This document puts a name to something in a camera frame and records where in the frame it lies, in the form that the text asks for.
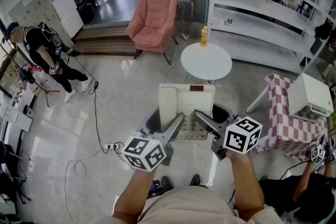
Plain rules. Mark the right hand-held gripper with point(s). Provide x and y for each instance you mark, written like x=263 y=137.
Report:
x=240 y=136

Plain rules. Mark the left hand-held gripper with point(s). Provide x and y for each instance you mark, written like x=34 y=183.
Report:
x=143 y=150

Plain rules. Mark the white desk telephone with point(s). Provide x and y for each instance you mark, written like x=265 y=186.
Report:
x=197 y=102

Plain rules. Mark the person's right forearm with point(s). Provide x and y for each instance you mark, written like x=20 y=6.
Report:
x=245 y=186

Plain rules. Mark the person's left forearm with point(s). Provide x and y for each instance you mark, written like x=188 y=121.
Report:
x=134 y=191

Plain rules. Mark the person's left black shoe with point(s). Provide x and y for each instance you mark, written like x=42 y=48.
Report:
x=166 y=183

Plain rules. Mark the person's black shoe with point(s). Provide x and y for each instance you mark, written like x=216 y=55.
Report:
x=195 y=180
x=166 y=183

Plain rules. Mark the person's right black shoe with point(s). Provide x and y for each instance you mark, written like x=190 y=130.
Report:
x=195 y=180

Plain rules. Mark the round white side table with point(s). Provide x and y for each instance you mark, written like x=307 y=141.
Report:
x=206 y=61

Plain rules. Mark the blue black waist device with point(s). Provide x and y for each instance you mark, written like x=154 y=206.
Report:
x=155 y=187

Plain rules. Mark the pink checkered tablecloth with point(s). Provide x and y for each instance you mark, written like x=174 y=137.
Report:
x=283 y=128

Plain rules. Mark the person's beige shirt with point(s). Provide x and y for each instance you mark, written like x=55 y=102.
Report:
x=189 y=209

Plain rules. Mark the orange drink bottle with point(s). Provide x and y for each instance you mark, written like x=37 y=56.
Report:
x=204 y=38

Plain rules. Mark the white box appliance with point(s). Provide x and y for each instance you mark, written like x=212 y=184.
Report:
x=307 y=94

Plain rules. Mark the pink padded armchair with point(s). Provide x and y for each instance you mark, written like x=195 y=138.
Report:
x=152 y=23

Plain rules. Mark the clear water bottle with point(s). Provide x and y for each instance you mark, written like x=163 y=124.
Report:
x=230 y=19

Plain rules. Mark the wooden step platform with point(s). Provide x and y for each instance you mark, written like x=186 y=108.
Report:
x=105 y=42

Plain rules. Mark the white metal shelving unit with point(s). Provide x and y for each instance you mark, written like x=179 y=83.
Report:
x=262 y=23

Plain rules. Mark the red tripod stand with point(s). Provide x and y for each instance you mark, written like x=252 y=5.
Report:
x=46 y=91

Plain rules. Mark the black bag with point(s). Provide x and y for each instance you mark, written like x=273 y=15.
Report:
x=323 y=31

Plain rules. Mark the white cabinet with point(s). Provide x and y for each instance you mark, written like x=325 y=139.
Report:
x=67 y=14

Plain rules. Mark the white table frame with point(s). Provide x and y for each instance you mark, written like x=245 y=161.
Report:
x=258 y=98

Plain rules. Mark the grey locker wall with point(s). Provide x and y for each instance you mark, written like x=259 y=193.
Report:
x=29 y=8

